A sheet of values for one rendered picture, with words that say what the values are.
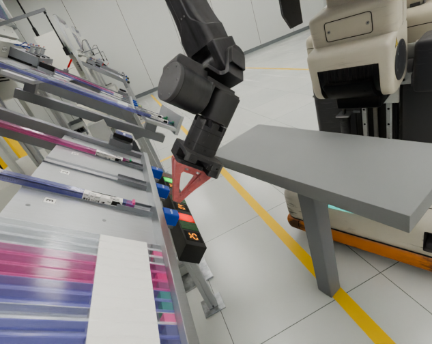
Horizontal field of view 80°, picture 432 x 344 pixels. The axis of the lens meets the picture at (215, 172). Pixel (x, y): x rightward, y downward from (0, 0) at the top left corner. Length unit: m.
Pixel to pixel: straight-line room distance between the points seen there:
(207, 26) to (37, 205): 0.35
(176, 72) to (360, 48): 0.57
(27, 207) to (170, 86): 0.24
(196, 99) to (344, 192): 0.35
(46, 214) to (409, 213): 0.54
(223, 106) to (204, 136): 0.05
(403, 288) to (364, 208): 0.65
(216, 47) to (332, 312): 0.94
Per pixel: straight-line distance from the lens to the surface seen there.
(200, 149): 0.42
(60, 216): 0.40
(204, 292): 1.12
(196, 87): 0.38
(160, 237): 0.39
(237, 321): 1.14
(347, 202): 0.58
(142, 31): 8.19
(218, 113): 0.41
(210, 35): 0.45
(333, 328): 1.08
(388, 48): 0.82
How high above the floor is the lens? 0.95
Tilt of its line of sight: 27 degrees down
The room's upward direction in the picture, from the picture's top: 21 degrees counter-clockwise
